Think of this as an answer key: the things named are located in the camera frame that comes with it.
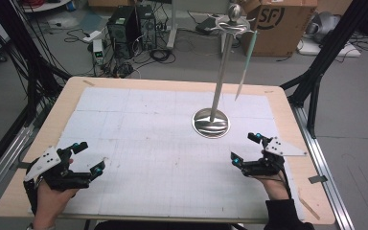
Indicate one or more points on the narrow black computer tower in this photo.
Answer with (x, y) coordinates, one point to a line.
(147, 27)

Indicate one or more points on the person's right hand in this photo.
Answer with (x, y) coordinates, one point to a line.
(274, 188)

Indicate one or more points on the white device with green display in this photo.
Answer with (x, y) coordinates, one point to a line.
(98, 51)

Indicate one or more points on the black frame strut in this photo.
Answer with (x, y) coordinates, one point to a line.
(329, 48)

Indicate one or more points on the white round table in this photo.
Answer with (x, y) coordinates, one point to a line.
(44, 5)

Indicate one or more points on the white foam sheet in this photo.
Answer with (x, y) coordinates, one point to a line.
(348, 51)

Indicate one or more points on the aluminium rail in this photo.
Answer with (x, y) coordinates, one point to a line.
(326, 166)
(3, 159)

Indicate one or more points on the thin wooden stick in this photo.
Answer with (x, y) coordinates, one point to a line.
(310, 209)

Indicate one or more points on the white grid mat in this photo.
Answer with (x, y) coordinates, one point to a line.
(140, 111)

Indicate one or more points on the metal utensil rack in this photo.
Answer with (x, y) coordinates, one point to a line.
(221, 80)

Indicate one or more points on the grey tape strip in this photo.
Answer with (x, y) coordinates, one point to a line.
(317, 179)

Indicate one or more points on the large cardboard box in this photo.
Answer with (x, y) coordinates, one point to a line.
(284, 38)

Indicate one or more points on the white power strip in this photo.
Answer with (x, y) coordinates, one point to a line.
(92, 36)

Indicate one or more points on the wide black computer tower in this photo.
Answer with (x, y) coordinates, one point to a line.
(123, 30)

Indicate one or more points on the grey rounded device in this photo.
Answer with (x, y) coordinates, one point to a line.
(324, 25)

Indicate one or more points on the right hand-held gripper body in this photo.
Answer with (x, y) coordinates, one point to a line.
(268, 164)

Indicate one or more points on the black box on floor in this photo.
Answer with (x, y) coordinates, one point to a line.
(206, 25)

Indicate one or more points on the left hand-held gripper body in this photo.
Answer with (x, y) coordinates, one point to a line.
(52, 175)

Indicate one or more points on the person's left hand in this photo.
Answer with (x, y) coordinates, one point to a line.
(52, 206)

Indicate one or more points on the white desk leg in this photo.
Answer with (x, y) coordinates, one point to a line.
(172, 25)

